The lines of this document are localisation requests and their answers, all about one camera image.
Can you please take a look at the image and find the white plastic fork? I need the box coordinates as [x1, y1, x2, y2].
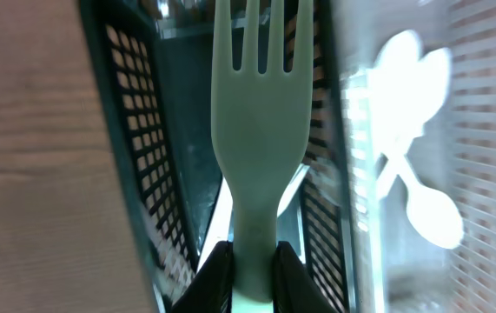
[211, 1, 314, 303]

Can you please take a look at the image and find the black plastic basket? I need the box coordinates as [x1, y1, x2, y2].
[79, 0, 358, 312]

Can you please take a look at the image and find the clear plastic basket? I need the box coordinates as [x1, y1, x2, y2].
[331, 0, 496, 312]

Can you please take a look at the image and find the white plastic spoon top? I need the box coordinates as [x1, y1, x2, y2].
[368, 30, 422, 151]

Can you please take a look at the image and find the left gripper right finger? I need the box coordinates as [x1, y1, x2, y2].
[272, 241, 335, 313]

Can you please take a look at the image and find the white plastic spoon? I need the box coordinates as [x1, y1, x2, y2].
[416, 48, 452, 135]
[388, 148, 464, 250]
[377, 69, 422, 199]
[368, 30, 422, 151]

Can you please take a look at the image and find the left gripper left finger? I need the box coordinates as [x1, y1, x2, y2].
[171, 241, 234, 313]

